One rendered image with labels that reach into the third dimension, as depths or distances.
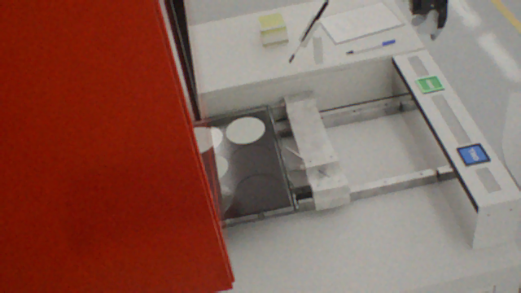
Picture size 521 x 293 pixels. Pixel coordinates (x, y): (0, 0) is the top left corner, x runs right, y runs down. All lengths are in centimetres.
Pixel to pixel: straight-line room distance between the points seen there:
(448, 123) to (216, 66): 64
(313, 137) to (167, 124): 95
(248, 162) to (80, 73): 93
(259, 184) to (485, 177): 50
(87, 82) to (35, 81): 5
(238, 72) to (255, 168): 31
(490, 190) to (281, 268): 47
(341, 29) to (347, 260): 70
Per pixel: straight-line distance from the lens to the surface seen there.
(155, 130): 66
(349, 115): 168
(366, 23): 181
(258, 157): 151
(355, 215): 147
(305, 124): 161
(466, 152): 141
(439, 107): 153
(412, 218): 146
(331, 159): 147
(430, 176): 152
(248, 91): 165
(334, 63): 167
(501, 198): 133
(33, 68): 62
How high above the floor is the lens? 193
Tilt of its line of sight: 42 degrees down
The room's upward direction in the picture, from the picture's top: 10 degrees counter-clockwise
